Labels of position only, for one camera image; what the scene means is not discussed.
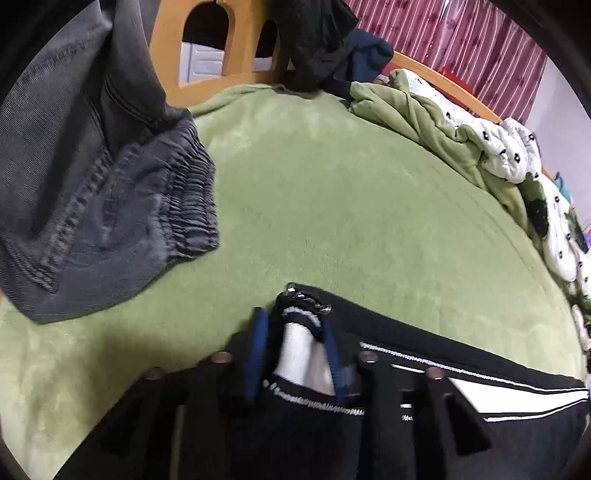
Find green plush bed sheet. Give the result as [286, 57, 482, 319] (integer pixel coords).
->
[0, 83, 587, 480]

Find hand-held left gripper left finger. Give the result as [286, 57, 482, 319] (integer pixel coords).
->
[60, 308, 271, 480]

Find white floral quilt green lining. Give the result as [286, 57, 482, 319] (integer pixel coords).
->
[348, 68, 591, 352]

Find maroon patterned curtain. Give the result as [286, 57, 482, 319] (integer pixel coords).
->
[344, 0, 550, 123]

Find white panel door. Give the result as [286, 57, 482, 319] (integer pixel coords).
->
[179, 41, 228, 86]

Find grey jeans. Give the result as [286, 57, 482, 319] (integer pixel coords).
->
[0, 0, 220, 324]

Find black pants with white stripes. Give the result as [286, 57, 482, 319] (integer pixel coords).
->
[226, 282, 591, 480]

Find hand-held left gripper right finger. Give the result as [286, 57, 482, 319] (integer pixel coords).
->
[321, 318, 497, 480]

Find black jacket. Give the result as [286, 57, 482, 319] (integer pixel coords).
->
[270, 0, 361, 93]

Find navy garment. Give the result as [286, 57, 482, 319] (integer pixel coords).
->
[323, 30, 395, 100]

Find teal patterned pillow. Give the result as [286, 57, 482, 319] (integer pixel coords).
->
[551, 173, 573, 204]

